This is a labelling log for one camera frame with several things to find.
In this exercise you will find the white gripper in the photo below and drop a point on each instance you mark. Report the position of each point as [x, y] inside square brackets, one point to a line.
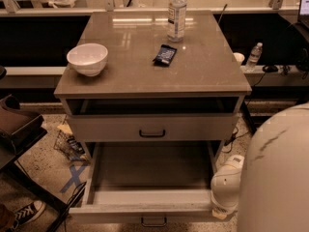
[224, 201]

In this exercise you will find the grey drawer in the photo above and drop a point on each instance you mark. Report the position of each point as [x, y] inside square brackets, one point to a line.
[151, 183]
[125, 128]

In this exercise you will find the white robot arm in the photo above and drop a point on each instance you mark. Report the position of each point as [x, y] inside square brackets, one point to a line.
[269, 186]

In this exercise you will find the grey drawer cabinet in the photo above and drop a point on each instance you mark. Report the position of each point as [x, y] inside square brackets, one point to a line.
[203, 79]

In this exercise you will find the black computer mouse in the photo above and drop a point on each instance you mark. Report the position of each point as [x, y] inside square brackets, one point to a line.
[270, 69]

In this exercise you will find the white paper cup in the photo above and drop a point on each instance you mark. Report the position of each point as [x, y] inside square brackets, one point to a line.
[239, 57]

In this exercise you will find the small water bottle on ledge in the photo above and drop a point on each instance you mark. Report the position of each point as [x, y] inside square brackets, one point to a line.
[254, 57]

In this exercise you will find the dark blue snack packet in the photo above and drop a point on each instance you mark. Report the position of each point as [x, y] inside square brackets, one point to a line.
[165, 55]

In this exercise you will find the black and white sneaker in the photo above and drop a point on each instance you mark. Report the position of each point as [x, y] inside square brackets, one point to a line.
[27, 214]

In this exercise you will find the white bowl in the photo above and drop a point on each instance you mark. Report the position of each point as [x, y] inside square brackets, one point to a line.
[88, 59]

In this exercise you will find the clear water bottle on cabinet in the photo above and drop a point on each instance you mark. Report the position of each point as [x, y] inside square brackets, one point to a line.
[176, 20]

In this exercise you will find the wire basket with snacks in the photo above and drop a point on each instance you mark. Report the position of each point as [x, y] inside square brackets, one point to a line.
[69, 147]

